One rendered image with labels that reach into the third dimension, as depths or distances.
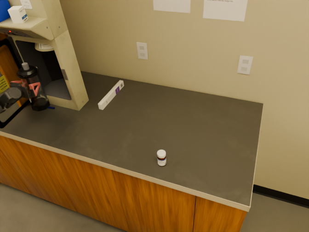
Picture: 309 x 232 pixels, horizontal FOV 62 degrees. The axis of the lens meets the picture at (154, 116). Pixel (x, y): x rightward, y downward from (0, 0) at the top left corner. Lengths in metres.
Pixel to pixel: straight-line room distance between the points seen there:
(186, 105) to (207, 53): 0.33
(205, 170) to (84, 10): 1.21
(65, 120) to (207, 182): 0.89
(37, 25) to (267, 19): 1.08
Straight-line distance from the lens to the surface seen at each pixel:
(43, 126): 1.62
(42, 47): 1.53
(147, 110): 1.53
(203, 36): 1.51
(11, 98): 1.34
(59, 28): 1.43
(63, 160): 1.59
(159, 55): 1.65
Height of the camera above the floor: 1.94
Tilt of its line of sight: 42 degrees down
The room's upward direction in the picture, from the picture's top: 5 degrees counter-clockwise
